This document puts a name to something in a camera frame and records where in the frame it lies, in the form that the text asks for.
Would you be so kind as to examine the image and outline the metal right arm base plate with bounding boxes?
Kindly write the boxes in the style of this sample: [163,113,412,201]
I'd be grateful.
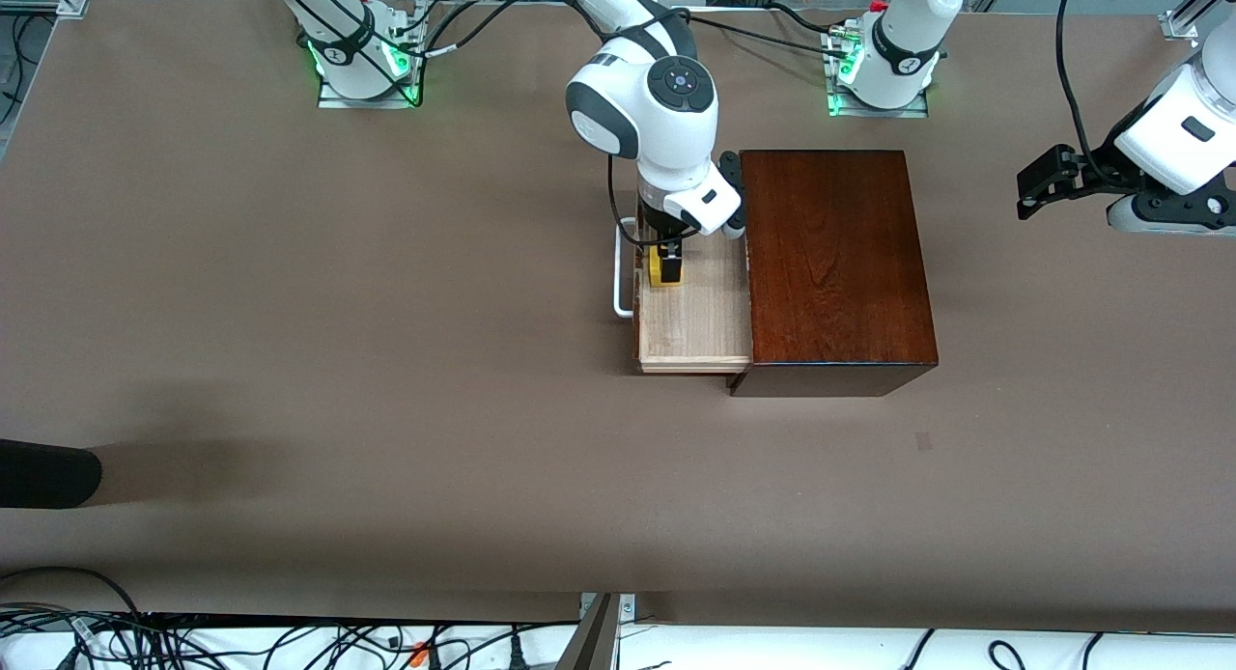
[317,28,419,110]

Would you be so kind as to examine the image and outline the black ribbed cylinder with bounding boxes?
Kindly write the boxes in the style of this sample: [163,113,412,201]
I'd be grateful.
[0,438,103,510]

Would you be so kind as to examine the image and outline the aluminium profile post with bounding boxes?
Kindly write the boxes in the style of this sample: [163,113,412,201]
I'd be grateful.
[555,593,621,670]

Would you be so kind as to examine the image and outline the thick black looped cable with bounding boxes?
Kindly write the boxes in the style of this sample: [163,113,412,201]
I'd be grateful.
[0,565,146,621]

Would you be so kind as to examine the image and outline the wooden drawer with white handle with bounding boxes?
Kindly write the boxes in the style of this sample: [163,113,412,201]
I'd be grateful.
[614,202,754,375]

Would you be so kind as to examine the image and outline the dark brown wooden cabinet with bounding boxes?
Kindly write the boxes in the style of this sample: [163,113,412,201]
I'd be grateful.
[726,150,940,399]

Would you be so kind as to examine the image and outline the long black base cable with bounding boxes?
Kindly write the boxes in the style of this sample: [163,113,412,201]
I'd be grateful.
[688,8,853,59]

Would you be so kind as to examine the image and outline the metal corner bracket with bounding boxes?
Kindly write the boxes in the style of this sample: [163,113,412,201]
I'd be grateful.
[579,593,638,623]

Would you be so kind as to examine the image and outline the black base cable bunch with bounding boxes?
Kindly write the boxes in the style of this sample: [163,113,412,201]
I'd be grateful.
[384,0,466,55]

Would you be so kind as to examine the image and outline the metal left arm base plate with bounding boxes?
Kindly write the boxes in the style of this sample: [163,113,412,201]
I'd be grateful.
[824,28,931,120]

